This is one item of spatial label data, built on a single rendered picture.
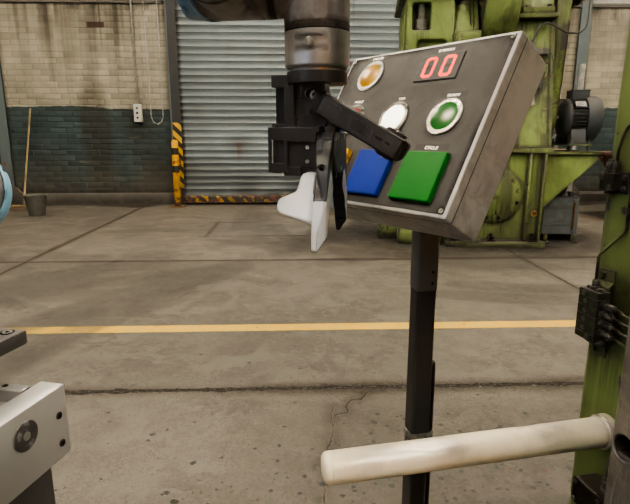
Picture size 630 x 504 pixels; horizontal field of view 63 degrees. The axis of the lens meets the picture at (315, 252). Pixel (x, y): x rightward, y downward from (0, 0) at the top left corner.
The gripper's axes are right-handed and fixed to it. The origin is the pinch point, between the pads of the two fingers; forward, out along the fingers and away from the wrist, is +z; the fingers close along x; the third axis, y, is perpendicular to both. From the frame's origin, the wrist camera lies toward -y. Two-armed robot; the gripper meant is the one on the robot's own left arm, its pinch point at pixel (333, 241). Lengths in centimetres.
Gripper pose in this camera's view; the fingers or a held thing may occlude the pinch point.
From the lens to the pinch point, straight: 64.6
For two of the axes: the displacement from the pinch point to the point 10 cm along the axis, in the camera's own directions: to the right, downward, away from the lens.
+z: 0.0, 9.8, 2.2
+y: -9.7, -0.5, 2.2
